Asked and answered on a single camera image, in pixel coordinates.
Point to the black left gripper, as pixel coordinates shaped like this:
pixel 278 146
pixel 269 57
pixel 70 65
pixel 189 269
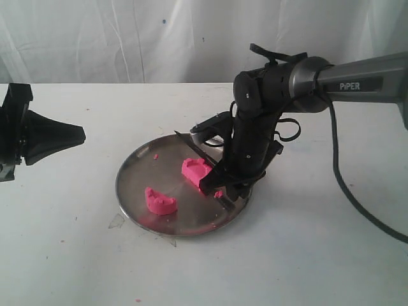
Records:
pixel 43 136

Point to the black knife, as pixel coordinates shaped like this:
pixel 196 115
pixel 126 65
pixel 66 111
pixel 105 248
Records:
pixel 208 160

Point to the white backdrop curtain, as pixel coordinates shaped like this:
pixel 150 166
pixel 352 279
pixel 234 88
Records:
pixel 185 41

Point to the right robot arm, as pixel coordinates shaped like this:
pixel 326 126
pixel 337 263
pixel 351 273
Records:
pixel 293 84

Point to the pink clay half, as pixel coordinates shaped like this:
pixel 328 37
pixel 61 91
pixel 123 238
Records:
pixel 194 170

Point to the round steel plate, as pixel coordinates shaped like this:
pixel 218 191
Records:
pixel 158 164

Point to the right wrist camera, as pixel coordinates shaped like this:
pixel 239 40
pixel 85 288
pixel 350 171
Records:
pixel 218 125

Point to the pink clay piece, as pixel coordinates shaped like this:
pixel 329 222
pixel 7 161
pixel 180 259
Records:
pixel 159 203

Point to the pink crumb near knife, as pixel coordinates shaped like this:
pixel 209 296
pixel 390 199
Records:
pixel 218 194

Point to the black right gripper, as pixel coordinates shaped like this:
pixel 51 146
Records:
pixel 249 147

